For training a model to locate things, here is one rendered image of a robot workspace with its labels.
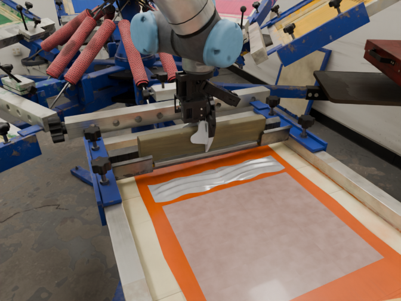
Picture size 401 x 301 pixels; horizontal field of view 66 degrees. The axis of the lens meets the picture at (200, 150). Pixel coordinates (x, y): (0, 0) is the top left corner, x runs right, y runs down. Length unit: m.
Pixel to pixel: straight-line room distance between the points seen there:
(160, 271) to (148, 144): 0.30
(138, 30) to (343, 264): 0.57
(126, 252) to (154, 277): 0.07
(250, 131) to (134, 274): 0.50
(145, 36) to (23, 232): 1.83
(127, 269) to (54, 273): 1.40
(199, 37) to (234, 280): 0.41
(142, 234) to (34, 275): 1.37
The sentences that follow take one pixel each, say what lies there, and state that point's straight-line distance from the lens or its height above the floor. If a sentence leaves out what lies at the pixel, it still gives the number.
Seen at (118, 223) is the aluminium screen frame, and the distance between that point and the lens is 0.64.
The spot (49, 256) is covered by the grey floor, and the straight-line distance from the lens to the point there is 2.04.
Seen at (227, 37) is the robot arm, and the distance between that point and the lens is 0.51.
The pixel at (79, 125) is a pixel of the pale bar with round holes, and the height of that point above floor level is 1.03.
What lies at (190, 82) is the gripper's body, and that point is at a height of 1.19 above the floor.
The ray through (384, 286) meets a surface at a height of 0.95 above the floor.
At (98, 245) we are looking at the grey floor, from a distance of 1.99.
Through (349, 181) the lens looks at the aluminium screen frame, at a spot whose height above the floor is 0.99.
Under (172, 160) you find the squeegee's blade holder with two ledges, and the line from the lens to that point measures 0.78.
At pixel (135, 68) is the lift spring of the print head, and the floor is 1.09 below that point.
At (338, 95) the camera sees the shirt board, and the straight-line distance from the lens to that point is 1.43.
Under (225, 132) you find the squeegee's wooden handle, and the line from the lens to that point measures 0.82.
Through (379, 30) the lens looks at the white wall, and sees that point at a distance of 2.94.
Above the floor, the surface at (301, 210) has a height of 0.95.
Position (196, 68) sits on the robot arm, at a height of 1.23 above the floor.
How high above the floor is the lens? 1.42
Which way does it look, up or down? 31 degrees down
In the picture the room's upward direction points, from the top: straight up
